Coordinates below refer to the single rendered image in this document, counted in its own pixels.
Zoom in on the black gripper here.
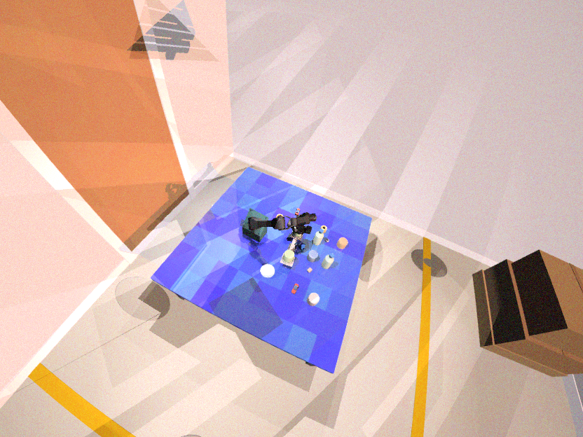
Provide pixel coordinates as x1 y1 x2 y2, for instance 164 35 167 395
287 219 312 234

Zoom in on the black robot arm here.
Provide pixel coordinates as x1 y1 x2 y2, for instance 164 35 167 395
248 212 317 235

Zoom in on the orange cup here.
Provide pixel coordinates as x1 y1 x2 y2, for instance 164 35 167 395
337 237 348 249

